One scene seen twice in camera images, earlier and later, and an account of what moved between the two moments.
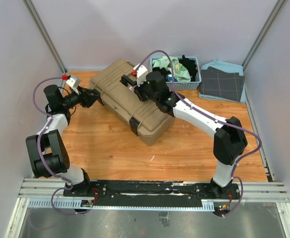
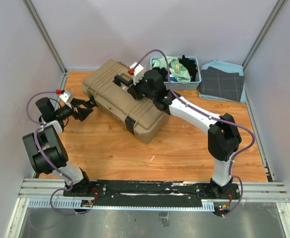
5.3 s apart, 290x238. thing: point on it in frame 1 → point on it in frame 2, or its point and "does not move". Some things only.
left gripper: (87, 101) → (83, 113)
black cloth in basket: (189, 65) does not move
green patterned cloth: (181, 74) does not move
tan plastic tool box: (148, 121) does not move
